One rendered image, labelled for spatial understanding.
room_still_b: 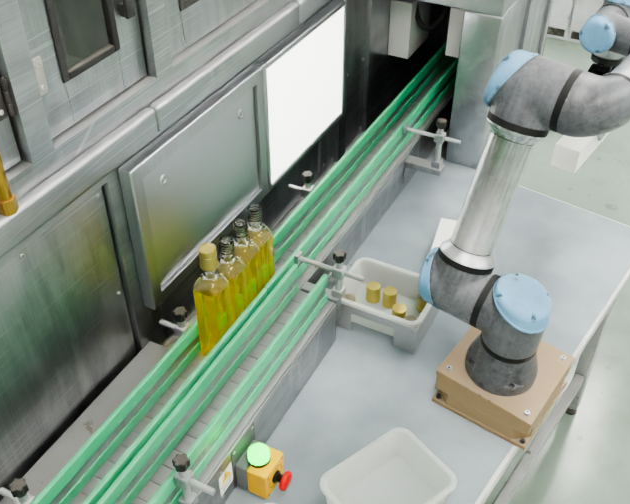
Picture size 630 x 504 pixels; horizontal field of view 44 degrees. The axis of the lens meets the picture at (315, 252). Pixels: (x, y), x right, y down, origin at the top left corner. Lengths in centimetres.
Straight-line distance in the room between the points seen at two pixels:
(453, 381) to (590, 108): 62
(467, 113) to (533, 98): 96
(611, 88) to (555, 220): 91
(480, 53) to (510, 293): 94
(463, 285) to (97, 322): 72
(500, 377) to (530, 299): 19
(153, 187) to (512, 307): 72
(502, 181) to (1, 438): 101
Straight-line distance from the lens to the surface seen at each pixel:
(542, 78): 145
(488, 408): 168
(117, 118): 141
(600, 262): 221
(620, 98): 147
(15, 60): 122
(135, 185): 145
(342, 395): 175
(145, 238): 152
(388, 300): 190
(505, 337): 157
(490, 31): 227
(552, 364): 176
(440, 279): 158
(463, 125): 242
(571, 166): 197
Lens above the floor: 209
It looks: 40 degrees down
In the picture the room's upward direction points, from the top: straight up
